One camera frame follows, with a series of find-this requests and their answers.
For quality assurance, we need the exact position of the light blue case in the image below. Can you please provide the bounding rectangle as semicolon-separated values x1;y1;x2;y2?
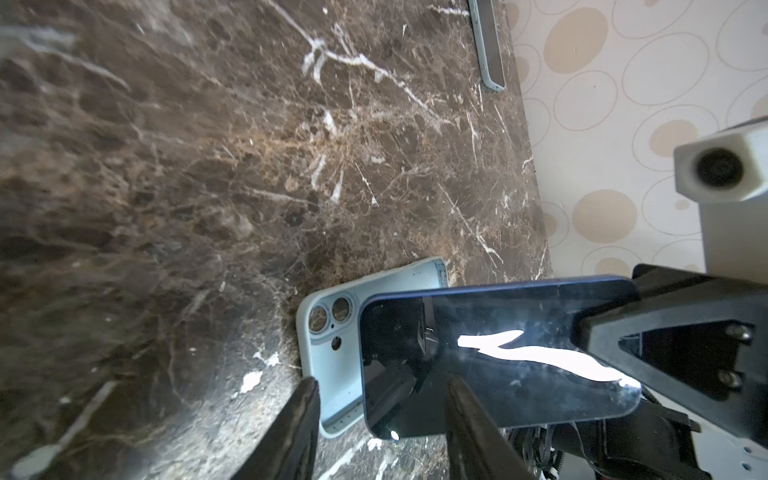
468;0;506;91
296;257;449;439

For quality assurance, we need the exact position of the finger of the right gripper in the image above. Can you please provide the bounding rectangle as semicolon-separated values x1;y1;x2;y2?
575;264;767;446

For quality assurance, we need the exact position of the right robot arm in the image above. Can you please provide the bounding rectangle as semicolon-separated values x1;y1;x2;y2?
507;264;767;479

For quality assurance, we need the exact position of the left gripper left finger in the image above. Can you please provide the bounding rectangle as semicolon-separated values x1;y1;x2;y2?
232;377;321;480

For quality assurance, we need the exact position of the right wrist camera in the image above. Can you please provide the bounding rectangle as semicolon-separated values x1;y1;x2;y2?
673;116;767;284

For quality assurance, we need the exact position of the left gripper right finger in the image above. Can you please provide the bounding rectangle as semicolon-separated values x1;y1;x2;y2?
446;377;535;480

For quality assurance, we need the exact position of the black phone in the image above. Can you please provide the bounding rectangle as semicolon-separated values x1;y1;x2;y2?
359;276;641;441

